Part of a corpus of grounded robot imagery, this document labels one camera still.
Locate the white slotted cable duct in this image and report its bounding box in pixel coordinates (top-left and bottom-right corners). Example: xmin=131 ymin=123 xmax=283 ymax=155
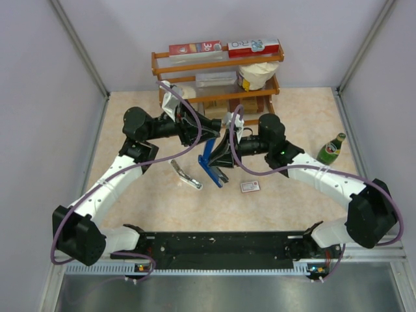
xmin=66 ymin=262 xmax=311 ymax=276

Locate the red white toothpaste box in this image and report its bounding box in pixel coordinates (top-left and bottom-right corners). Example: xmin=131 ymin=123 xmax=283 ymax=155
xmin=227 ymin=39 xmax=280 ymax=59

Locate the tan cardboard box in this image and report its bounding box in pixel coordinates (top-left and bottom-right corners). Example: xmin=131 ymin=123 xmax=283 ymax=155
xmin=203 ymin=99 xmax=228 ymax=119

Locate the wooden three-tier shelf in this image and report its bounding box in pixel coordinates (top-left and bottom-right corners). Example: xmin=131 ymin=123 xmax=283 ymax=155
xmin=151 ymin=46 xmax=285 ymax=125

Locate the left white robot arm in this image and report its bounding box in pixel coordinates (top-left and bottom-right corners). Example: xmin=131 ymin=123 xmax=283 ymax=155
xmin=50 ymin=102 xmax=222 ymax=266

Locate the small staple box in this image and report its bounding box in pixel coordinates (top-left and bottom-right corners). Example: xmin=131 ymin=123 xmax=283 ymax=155
xmin=240 ymin=181 xmax=261 ymax=193

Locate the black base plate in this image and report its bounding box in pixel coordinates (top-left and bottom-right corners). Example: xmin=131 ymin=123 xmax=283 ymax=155
xmin=111 ymin=231 xmax=329 ymax=270

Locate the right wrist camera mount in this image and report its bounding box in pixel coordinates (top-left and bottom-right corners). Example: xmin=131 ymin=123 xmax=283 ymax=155
xmin=222 ymin=112 xmax=244 ymax=142

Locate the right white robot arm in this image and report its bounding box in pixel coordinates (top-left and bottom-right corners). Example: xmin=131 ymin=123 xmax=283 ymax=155
xmin=199 ymin=114 xmax=400 ymax=257

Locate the red foil wrap box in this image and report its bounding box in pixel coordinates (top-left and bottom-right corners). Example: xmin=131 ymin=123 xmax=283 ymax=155
xmin=168 ymin=40 xmax=223 ymax=62

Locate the brown brick-pattern box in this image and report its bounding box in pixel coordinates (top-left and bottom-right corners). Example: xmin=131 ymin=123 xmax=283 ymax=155
xmin=229 ymin=96 xmax=265 ymax=114

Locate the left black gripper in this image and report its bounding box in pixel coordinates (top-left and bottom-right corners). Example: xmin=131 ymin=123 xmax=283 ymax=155
xmin=144 ymin=99 xmax=220 ymax=147

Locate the blue black stapler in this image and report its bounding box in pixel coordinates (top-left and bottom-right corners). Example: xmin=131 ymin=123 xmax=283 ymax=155
xmin=197 ymin=138 xmax=230 ymax=189

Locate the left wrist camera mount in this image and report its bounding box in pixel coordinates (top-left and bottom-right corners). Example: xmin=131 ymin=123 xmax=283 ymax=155
xmin=159 ymin=81 xmax=183 ymax=122

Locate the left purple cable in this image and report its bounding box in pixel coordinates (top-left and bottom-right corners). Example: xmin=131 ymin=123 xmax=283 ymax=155
xmin=50 ymin=80 xmax=202 ymax=265

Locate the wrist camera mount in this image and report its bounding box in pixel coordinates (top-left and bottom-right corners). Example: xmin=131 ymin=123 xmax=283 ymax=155
xmin=159 ymin=81 xmax=183 ymax=122
xmin=222 ymin=112 xmax=244 ymax=142

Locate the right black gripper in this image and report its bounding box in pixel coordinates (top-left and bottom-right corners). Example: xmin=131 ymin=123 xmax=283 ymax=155
xmin=207 ymin=130 xmax=271 ymax=169

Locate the green glass bottle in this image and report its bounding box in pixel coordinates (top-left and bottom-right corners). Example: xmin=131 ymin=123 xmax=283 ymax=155
xmin=317 ymin=133 xmax=346 ymax=165

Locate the clear plastic box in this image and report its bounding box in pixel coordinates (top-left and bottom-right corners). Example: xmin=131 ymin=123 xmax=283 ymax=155
xmin=195 ymin=71 xmax=238 ymax=97

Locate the small white paper roll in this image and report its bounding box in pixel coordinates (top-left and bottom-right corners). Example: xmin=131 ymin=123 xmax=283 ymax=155
xmin=179 ymin=85 xmax=196 ymax=99

